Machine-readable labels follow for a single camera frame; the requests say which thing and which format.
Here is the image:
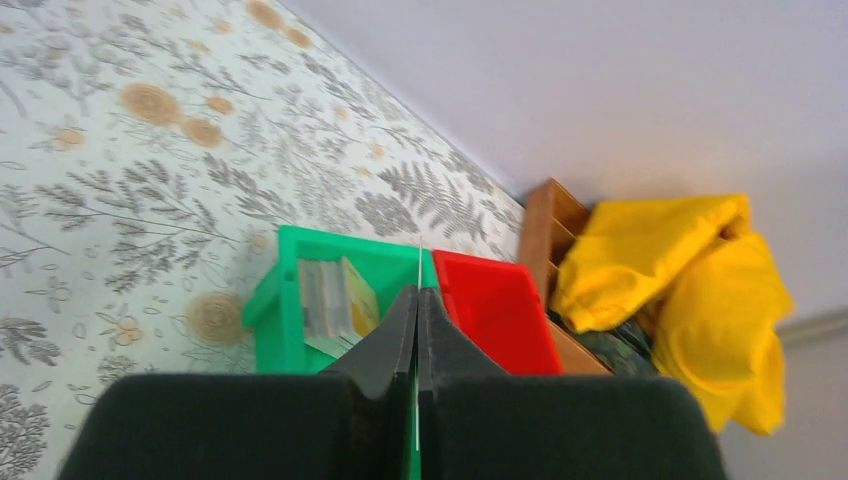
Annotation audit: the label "dark green item in tray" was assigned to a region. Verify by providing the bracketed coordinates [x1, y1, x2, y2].
[547, 310, 659, 377]

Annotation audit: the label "floral table mat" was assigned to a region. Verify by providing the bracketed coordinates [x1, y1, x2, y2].
[1, 1, 523, 479]

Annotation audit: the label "red plastic bin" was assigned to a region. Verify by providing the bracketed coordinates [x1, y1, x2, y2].
[432, 250, 565, 375]

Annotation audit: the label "silver cards in green bin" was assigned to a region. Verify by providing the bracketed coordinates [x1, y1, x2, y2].
[298, 259, 353, 357]

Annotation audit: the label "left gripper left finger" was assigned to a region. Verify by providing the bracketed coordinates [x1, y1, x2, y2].
[60, 286, 419, 479]

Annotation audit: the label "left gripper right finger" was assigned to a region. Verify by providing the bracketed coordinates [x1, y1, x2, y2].
[417, 288, 727, 479]

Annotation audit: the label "yellow cloth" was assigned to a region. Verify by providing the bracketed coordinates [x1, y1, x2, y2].
[549, 194, 793, 435]

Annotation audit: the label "gold credit card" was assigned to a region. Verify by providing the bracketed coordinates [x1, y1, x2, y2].
[340, 256, 380, 337]

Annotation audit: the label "green plastic bin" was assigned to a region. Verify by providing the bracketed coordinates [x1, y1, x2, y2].
[242, 226, 438, 374]

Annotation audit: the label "wooden tray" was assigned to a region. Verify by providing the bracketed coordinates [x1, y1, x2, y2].
[517, 178, 610, 375]

